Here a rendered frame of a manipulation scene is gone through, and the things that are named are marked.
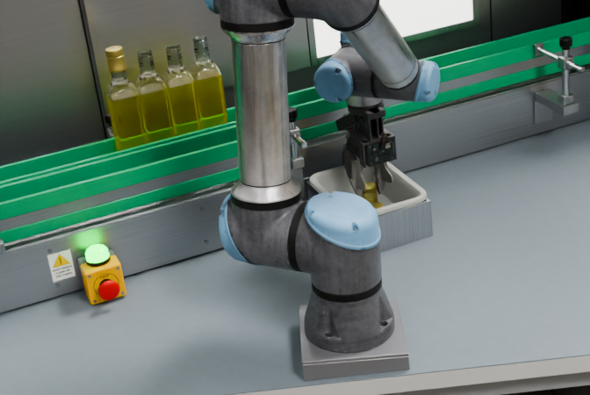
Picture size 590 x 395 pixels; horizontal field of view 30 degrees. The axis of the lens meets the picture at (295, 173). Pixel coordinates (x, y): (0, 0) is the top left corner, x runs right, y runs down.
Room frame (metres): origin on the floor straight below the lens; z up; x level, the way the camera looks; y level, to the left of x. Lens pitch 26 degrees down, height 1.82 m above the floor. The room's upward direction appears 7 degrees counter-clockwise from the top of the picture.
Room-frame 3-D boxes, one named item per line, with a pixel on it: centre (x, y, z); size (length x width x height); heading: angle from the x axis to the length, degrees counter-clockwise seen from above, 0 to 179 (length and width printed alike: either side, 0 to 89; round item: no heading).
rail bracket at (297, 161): (2.02, 0.00, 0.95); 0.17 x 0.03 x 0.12; 20
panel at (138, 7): (2.31, -0.04, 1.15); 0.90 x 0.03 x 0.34; 110
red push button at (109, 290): (1.77, 0.37, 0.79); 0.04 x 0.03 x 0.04; 110
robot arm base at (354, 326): (1.56, -0.06, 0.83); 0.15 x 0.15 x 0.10
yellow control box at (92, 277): (1.82, 0.39, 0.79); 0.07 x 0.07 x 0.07; 20
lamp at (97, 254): (1.82, 0.39, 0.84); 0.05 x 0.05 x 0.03
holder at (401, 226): (1.99, -0.13, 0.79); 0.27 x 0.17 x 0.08; 20
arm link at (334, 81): (1.90, -0.12, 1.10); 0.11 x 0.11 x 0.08; 62
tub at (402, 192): (1.97, -0.14, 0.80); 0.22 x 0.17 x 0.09; 20
